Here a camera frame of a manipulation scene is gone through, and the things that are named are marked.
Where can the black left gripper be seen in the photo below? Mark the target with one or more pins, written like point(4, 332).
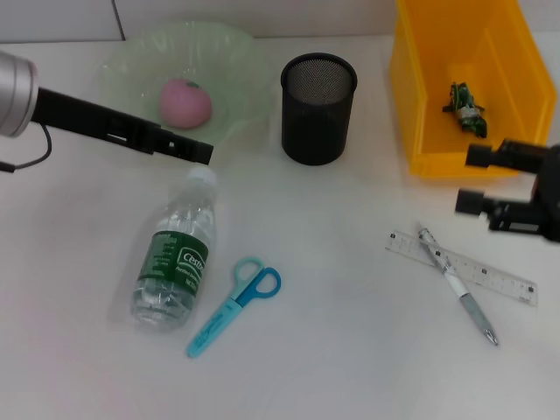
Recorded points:
point(83, 116)

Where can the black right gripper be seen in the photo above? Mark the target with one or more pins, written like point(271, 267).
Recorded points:
point(550, 197)

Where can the transparent plastic ruler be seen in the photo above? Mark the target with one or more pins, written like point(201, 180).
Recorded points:
point(494, 273)

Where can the clear green label water bottle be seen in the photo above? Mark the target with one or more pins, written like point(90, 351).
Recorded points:
point(175, 262)

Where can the blue sheathed scissors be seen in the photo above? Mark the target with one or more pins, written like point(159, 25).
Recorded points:
point(227, 308)

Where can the pink peach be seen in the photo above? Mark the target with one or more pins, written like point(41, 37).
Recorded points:
point(184, 105)

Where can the green glass fruit plate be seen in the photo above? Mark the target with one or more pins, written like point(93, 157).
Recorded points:
point(197, 48)

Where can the white grey ballpoint pen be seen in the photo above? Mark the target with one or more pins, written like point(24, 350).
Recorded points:
point(474, 308)

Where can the black mesh pen holder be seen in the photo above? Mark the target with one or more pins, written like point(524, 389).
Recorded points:
point(315, 131)

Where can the yellow plastic storage bin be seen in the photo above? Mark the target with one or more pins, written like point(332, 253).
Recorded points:
point(503, 87)

